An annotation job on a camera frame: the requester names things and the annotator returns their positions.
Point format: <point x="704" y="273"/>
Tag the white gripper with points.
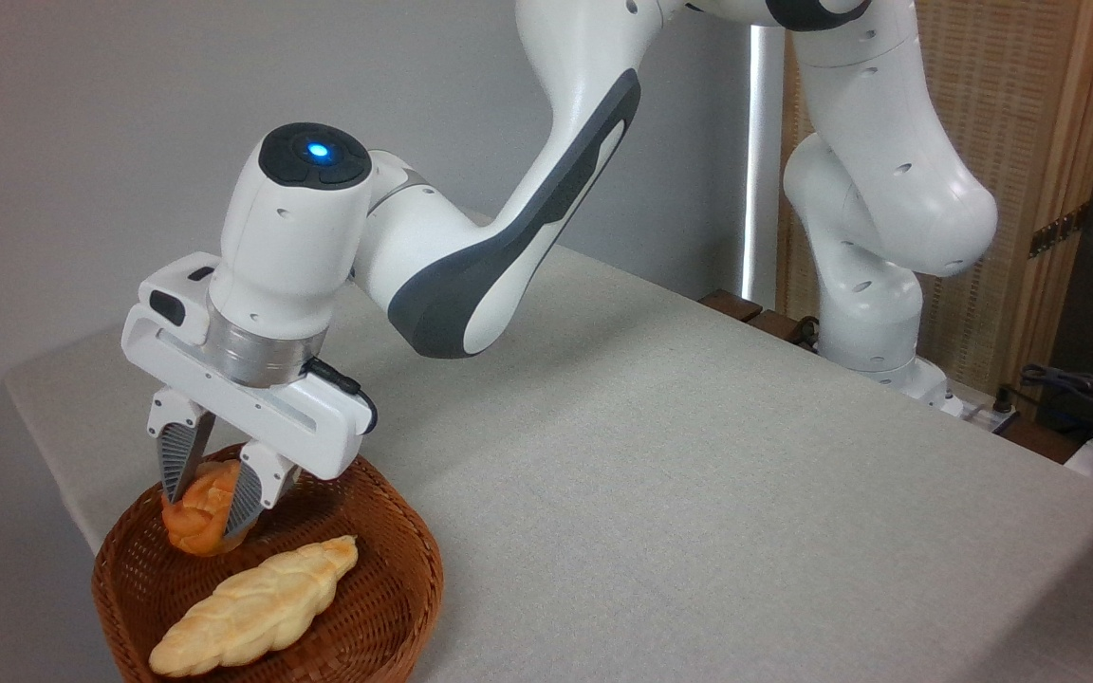
<point x="309" y="427"/>

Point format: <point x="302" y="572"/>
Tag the long braided pale bread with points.
<point x="252" y="607"/>

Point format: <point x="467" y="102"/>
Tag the bright white vertical strip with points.
<point x="763" y="142"/>

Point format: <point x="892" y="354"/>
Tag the wood and rattan folding screen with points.
<point x="1030" y="114"/>

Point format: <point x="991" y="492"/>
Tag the dark brown wooden slat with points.
<point x="731" y="304"/>
<point x="774" y="324"/>

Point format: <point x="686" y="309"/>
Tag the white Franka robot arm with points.
<point x="509" y="256"/>

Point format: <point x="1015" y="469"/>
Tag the metal screen hinge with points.
<point x="1057" y="230"/>

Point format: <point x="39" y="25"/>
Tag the round orange bread roll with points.
<point x="200" y="517"/>

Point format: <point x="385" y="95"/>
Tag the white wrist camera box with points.
<point x="176" y="289"/>

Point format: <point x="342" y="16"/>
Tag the grey tablecloth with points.
<point x="698" y="493"/>

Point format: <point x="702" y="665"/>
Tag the brown wicker basket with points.
<point x="385" y="588"/>

